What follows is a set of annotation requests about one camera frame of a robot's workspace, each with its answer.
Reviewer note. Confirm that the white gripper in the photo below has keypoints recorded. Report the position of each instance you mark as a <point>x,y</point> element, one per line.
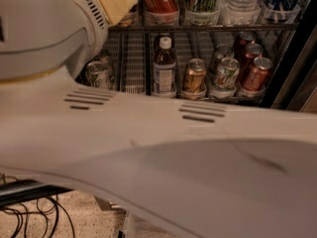
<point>93,13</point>

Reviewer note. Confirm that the orange gold soda can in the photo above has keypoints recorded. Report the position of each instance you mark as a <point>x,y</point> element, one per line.
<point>130,18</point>

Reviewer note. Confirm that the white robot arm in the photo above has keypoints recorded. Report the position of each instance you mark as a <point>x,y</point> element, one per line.
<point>196,169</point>

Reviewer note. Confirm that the rear 7up can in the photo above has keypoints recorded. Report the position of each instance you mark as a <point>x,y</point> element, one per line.
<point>106,59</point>

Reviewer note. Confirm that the green white 7up can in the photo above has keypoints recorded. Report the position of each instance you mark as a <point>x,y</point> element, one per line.
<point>97,74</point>

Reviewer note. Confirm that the green striped can top shelf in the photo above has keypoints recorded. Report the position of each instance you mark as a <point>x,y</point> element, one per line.
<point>201,12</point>

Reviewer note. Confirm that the gold can middle shelf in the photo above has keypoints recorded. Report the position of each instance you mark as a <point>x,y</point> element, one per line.
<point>193,85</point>

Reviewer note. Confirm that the rear white diet can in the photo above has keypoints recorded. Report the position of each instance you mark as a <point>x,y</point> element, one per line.
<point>222,51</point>

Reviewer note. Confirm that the white green diet can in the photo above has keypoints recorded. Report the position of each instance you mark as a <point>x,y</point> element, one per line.
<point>224,78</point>

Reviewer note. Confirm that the red can rear right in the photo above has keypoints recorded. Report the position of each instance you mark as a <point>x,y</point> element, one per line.
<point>242,39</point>

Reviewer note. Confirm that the red can middle right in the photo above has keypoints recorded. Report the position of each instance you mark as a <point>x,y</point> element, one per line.
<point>249,53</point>

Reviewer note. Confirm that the red can front right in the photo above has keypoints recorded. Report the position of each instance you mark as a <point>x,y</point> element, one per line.
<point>258,74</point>

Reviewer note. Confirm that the blue can top right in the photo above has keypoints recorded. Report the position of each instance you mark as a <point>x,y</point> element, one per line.
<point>278,11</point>

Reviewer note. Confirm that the open fridge glass door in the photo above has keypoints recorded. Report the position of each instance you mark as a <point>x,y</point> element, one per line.
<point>26,190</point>

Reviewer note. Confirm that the brown tea bottle white cap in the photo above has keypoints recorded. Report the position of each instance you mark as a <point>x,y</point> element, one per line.
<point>164,67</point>

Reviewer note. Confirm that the clear water bottle top right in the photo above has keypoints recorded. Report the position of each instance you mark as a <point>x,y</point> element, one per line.
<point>243,12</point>

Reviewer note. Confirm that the clear plastic bin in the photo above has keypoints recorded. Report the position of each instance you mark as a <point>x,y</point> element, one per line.
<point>132,227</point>

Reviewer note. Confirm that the right fridge door frame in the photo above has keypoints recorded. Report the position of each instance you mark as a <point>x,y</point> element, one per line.
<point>299,92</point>

